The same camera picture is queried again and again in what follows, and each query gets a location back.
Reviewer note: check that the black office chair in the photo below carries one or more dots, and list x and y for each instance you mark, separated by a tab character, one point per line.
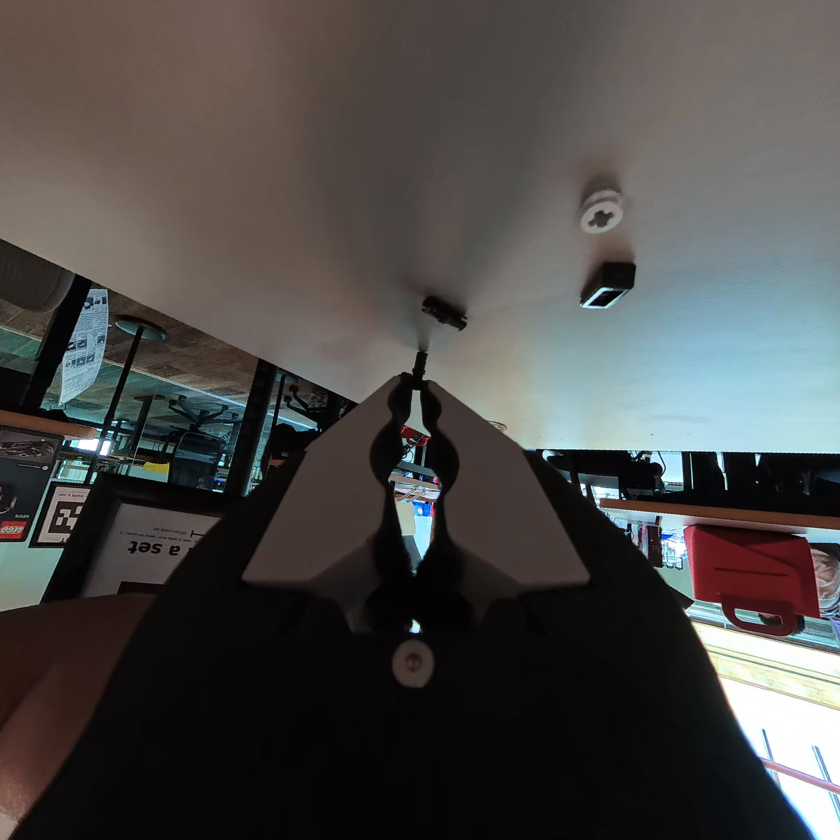
197	433

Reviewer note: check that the tag card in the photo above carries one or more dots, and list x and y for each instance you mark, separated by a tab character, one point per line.
62	518

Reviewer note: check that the printed paper sheet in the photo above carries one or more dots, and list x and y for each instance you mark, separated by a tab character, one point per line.
85	341

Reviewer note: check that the instruction sign board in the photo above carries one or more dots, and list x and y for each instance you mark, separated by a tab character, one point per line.
151	544

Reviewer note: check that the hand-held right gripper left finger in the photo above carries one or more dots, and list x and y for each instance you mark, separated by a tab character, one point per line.
315	518

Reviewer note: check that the round pedestal table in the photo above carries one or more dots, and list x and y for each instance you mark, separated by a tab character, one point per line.
140	328

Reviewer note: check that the black lego pin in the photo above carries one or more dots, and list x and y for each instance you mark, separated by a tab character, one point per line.
444	313
420	362

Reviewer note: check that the red case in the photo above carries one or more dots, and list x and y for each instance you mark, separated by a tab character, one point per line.
748	571

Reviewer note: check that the small black lego brick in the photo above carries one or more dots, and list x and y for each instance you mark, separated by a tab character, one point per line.
607	285

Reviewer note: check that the black column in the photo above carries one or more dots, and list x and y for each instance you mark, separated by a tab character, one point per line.
253	426

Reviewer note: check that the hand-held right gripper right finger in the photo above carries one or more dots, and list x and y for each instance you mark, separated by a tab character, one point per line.
512	518

